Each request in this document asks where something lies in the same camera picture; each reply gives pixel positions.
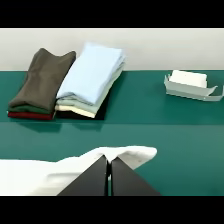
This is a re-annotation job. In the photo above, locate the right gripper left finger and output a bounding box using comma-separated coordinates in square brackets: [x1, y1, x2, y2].
[57, 154, 109, 197]

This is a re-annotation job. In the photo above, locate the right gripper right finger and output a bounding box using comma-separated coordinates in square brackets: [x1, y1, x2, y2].
[110, 158, 162, 197]

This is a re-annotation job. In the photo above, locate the white garment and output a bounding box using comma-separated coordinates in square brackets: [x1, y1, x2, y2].
[0, 145, 158, 197]

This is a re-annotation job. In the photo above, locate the black garment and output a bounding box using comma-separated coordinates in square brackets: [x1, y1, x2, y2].
[55, 95, 112, 121]

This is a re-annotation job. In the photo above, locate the cream garment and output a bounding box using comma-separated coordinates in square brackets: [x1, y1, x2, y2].
[54, 104, 98, 119]

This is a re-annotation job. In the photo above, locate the red garment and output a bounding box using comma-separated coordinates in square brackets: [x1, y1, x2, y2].
[7, 111, 56, 121]

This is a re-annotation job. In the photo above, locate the dark green garment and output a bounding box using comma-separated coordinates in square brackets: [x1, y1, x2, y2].
[7, 104, 55, 116]

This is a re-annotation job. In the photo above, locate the light blue garment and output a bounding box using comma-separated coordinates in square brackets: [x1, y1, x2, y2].
[55, 41, 127, 106]

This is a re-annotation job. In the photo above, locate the brown garment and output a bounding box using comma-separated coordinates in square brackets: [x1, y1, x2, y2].
[8, 47, 77, 113]

